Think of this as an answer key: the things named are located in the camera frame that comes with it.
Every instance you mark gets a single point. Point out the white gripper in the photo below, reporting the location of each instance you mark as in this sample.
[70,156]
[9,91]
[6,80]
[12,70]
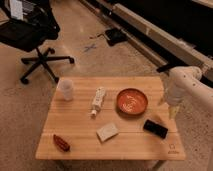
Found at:
[173,95]

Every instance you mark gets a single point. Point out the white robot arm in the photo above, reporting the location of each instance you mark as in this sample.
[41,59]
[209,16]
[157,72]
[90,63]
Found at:
[186,80]

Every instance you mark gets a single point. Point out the white sponge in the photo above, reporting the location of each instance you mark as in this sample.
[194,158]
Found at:
[107,131]

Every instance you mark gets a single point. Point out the orange bowl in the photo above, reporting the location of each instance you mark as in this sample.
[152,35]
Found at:
[132,101]

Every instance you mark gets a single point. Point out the wooden table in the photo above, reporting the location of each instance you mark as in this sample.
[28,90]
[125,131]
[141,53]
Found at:
[89,127]

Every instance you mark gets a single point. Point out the black bag on floor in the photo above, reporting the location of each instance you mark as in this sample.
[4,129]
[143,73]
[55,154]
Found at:
[115,36]

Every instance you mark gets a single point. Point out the translucent plastic cup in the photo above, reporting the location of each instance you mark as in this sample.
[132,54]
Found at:
[66,88]

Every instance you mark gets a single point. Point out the red chili pepper toy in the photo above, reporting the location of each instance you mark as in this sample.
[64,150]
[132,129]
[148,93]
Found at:
[62,144]

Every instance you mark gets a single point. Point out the black office chair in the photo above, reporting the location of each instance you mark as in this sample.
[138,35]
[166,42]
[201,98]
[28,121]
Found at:
[27,35]

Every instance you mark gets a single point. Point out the long grey bench rail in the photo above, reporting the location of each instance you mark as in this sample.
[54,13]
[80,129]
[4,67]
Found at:
[178,31]

